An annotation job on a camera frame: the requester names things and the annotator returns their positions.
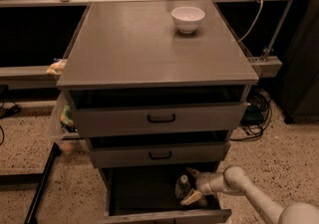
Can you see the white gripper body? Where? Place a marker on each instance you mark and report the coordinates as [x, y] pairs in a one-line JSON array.
[[203, 182]]

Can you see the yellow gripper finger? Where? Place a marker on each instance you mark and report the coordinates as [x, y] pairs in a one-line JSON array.
[[195, 173], [191, 197]]

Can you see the clear plastic bottle white cap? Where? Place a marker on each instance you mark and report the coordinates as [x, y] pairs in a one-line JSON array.
[[182, 187]]

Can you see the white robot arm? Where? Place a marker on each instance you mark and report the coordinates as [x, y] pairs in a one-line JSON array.
[[235, 180]]

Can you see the middle grey drawer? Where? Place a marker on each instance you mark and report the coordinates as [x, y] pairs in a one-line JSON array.
[[158, 149]]

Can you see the bottom grey open drawer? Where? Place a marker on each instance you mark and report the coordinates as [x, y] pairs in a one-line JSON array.
[[145, 195]]

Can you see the grey drawer cabinet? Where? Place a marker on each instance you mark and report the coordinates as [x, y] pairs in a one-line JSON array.
[[136, 45]]

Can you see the top grey drawer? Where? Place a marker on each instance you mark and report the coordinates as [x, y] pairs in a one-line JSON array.
[[157, 110]]

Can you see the dark cabinet at right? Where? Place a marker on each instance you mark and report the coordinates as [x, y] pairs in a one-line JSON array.
[[297, 84]]

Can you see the clear plastic bag with items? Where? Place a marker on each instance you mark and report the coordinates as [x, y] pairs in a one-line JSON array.
[[67, 139]]

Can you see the white ceramic bowl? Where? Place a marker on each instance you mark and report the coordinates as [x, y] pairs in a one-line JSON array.
[[187, 19]]

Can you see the thin metal diagonal rod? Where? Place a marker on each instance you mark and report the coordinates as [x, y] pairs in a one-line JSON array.
[[267, 51]]

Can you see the black floor frame bar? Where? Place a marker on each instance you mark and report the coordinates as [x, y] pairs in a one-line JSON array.
[[40, 179]]

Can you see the yellow crumpled item on rail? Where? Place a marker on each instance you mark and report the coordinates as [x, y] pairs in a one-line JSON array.
[[57, 68]]

